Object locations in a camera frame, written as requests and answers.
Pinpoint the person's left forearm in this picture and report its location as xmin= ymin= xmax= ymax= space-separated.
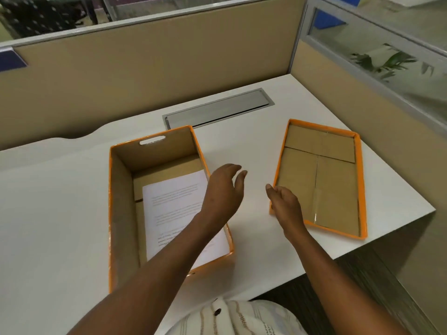
xmin=66 ymin=214 xmax=229 ymax=335

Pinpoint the silver desk cable cover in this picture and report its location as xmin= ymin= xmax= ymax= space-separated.
xmin=162 ymin=88 xmax=275 ymax=130

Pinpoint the beige partition with glass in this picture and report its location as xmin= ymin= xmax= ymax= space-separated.
xmin=288 ymin=0 xmax=447 ymax=323

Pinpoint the person's right forearm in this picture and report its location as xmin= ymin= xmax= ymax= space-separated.
xmin=284 ymin=228 xmax=404 ymax=335

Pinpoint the blue panel behind glass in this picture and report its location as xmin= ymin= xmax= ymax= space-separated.
xmin=310 ymin=8 xmax=347 ymax=32

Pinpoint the orange cardboard box lid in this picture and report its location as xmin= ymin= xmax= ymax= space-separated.
xmin=268 ymin=118 xmax=369 ymax=240

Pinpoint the person's right hand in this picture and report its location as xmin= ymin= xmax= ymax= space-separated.
xmin=265 ymin=184 xmax=308 ymax=242

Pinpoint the beige cubicle partition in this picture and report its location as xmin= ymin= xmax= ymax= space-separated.
xmin=0 ymin=0 xmax=308 ymax=151

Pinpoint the person's left hand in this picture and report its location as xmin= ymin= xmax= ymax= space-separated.
xmin=200 ymin=163 xmax=248 ymax=228

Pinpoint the blue partition tag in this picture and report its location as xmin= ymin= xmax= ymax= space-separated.
xmin=0 ymin=47 xmax=28 ymax=72

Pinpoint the white printed paper sheet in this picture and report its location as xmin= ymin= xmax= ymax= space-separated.
xmin=142 ymin=169 xmax=231 ymax=271

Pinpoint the black dotted chair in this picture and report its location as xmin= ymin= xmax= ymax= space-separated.
xmin=0 ymin=0 xmax=99 ymax=39

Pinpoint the orange cardboard box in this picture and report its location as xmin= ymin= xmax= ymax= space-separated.
xmin=108 ymin=125 xmax=235 ymax=294

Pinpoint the green plant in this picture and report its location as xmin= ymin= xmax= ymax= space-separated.
xmin=349 ymin=43 xmax=436 ymax=83

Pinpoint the striped white shirt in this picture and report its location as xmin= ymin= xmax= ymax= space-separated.
xmin=167 ymin=297 xmax=308 ymax=335

